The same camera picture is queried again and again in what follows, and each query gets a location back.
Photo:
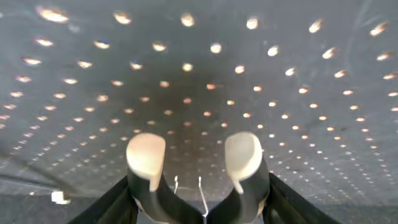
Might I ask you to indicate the black pegboard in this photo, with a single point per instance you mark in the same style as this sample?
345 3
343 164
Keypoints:
199 77

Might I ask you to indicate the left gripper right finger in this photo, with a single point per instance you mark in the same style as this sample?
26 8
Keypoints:
289 207

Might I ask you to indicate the black and white pliers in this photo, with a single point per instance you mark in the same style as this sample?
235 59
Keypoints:
146 155

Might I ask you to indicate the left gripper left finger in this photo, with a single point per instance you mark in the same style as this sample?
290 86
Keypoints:
115 207

